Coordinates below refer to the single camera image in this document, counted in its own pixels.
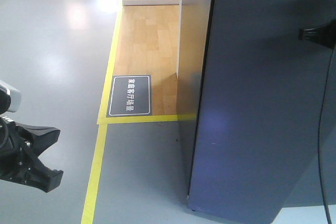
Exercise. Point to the black cable connector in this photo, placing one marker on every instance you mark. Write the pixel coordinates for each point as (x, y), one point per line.
(322, 35)

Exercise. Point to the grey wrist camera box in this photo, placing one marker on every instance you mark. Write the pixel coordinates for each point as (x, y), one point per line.
(10, 98)

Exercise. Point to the dark blue floor sign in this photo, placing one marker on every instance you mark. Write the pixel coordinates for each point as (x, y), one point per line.
(130, 96)

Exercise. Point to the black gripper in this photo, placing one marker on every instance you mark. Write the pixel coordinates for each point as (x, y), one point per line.
(18, 163)

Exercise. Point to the grey fridge body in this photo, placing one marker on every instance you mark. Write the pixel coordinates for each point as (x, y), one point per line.
(256, 110)

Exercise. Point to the yellow floor tape line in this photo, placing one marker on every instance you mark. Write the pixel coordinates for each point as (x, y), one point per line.
(59, 54)

